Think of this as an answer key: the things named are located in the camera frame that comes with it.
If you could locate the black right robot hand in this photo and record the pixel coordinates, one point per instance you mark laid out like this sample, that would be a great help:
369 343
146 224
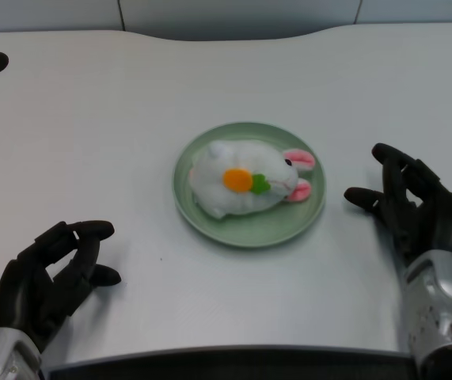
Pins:
439 221

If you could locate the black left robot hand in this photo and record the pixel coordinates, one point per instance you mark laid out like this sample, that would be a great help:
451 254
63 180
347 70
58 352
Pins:
23 293

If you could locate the white rabbit plush doll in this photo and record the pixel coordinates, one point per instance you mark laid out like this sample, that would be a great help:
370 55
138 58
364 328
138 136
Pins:
225 198

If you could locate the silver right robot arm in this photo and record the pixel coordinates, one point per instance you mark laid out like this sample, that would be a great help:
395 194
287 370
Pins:
443 308

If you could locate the green round plate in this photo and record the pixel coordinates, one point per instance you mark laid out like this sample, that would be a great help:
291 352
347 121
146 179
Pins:
249 233

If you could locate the dark robot torso edge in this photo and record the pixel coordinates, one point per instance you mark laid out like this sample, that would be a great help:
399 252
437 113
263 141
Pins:
229 366

